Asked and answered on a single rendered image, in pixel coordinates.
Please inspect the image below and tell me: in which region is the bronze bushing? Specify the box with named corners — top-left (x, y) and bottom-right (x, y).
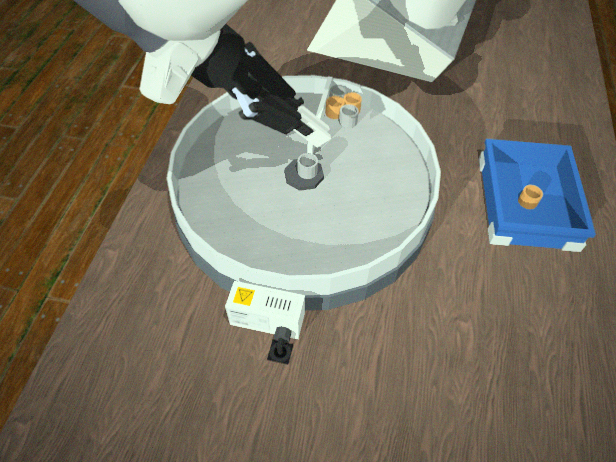
top-left (518, 185), bottom-right (543, 210)
top-left (325, 96), bottom-right (345, 119)
top-left (343, 93), bottom-right (362, 114)

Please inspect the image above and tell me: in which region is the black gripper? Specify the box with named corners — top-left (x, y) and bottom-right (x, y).
top-left (191, 24), bottom-right (331, 147)

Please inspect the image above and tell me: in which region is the grey metal bushing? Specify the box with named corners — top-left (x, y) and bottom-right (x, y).
top-left (329, 84), bottom-right (348, 99)
top-left (339, 104), bottom-right (359, 128)
top-left (297, 153), bottom-right (318, 179)

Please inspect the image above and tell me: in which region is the blue open crate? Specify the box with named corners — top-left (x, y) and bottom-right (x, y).
top-left (479, 139), bottom-right (596, 252)

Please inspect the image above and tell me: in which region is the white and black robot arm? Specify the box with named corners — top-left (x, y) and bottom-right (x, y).
top-left (73, 0), bottom-right (466, 104)

